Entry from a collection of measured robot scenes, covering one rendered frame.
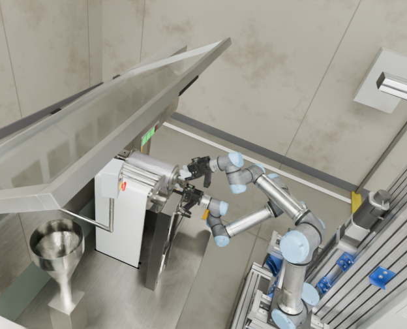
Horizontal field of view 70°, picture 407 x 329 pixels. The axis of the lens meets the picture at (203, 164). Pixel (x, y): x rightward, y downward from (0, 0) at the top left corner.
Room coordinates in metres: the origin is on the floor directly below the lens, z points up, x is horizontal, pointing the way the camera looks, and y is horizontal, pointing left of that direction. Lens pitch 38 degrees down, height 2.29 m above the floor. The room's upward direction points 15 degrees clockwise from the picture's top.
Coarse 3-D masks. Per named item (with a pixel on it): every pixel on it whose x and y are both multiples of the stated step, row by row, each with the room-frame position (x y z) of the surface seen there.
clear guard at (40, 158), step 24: (144, 72) 1.23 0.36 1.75; (168, 72) 1.03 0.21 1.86; (96, 96) 1.03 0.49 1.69; (120, 96) 0.87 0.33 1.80; (144, 96) 0.76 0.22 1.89; (72, 120) 0.73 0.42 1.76; (96, 120) 0.65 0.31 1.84; (120, 120) 0.58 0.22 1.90; (24, 144) 0.61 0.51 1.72; (48, 144) 0.54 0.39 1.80; (72, 144) 0.49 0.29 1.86; (96, 144) 0.46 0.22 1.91; (0, 168) 0.46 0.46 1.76; (24, 168) 0.42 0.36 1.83; (48, 168) 0.39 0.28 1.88
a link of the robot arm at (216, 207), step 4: (212, 200) 1.18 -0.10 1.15; (216, 200) 1.19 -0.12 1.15; (220, 200) 1.20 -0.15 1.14; (208, 204) 1.16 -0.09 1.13; (212, 204) 1.16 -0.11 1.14; (216, 204) 1.17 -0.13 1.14; (220, 204) 1.17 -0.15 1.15; (224, 204) 1.18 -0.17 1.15; (208, 208) 1.16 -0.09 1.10; (212, 208) 1.15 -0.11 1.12; (216, 208) 1.15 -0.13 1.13; (220, 208) 1.16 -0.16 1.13; (224, 208) 1.16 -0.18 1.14; (212, 212) 1.16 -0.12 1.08; (216, 212) 1.15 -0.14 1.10; (220, 212) 1.15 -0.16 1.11; (224, 212) 1.15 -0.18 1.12; (216, 216) 1.15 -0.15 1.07
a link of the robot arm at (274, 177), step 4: (268, 176) 1.34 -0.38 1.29; (272, 176) 1.34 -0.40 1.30; (276, 176) 1.34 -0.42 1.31; (276, 180) 1.31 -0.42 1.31; (280, 180) 1.33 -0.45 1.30; (280, 184) 1.29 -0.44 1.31; (284, 184) 1.34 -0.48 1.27; (284, 188) 1.26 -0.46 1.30; (292, 196) 1.37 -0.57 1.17; (296, 200) 1.39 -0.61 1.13; (300, 204) 1.41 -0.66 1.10; (304, 204) 1.45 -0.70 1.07; (308, 208) 1.45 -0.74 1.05
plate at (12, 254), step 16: (160, 112) 1.75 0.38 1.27; (128, 144) 1.32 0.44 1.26; (80, 192) 0.89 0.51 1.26; (80, 208) 0.88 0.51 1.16; (16, 224) 0.56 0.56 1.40; (32, 224) 0.62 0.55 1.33; (0, 240) 0.50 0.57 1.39; (16, 240) 0.55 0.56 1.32; (0, 256) 0.48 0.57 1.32; (16, 256) 0.53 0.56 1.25; (0, 272) 0.46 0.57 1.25; (16, 272) 0.51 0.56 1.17; (0, 288) 0.44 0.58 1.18
